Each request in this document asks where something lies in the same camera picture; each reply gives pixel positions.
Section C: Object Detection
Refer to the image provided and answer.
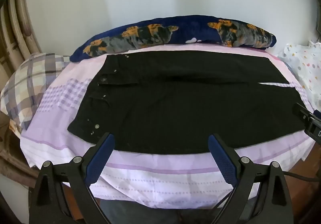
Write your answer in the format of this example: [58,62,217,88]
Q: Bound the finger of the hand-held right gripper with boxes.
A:
[292,102,314,124]

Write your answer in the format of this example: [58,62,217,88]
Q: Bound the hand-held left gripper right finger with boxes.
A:
[208,134,294,224]

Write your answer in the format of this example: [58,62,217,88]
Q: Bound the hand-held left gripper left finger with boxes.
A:
[28,133,116,224]

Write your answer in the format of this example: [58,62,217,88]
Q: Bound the black pants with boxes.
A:
[68,50,308,155]

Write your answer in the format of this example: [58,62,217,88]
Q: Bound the white dotted cloth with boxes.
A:
[277,41,321,111]

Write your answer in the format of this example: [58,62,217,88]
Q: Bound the pink purple bed sheet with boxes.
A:
[20,43,316,211]

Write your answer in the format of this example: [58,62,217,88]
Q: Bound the plaid pillow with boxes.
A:
[0,53,71,131]

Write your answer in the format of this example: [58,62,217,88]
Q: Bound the navy floral pillow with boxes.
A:
[69,15,277,62]

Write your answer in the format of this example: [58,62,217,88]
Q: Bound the rattan furniture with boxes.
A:
[0,0,43,179]

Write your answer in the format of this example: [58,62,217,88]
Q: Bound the black cable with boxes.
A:
[283,171,321,181]

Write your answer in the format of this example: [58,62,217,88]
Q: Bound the wooden bed frame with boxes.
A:
[282,149,318,217]

